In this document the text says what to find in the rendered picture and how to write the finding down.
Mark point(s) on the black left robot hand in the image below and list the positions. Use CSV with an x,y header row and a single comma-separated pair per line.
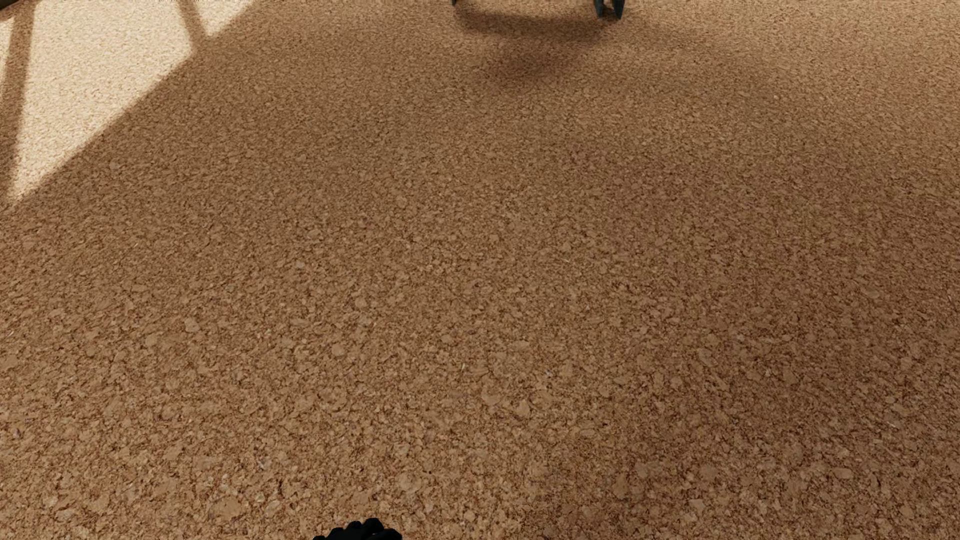
x,y
361,532

